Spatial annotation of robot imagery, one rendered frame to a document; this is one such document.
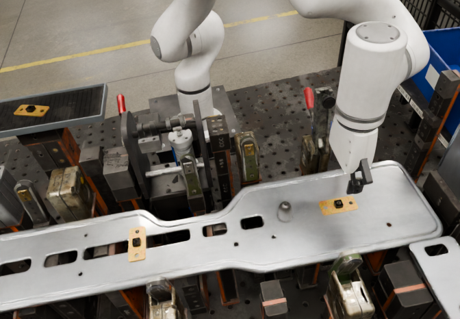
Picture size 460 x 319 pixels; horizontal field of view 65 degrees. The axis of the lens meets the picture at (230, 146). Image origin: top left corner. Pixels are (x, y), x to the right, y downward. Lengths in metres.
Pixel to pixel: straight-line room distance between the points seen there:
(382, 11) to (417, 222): 0.47
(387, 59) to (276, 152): 0.88
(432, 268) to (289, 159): 0.68
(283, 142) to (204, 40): 0.54
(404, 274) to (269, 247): 0.28
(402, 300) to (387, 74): 0.45
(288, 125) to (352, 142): 0.85
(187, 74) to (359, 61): 0.72
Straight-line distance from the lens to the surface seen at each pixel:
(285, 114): 1.54
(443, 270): 0.86
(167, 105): 1.48
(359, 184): 0.71
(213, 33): 1.14
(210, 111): 1.30
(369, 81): 0.58
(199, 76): 1.18
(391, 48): 0.56
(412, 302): 0.83
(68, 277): 0.89
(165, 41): 1.08
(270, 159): 1.36
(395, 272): 0.85
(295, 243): 0.82
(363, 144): 0.66
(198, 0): 0.95
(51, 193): 0.93
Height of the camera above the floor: 1.72
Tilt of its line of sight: 46 degrees down
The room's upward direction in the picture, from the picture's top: 7 degrees counter-clockwise
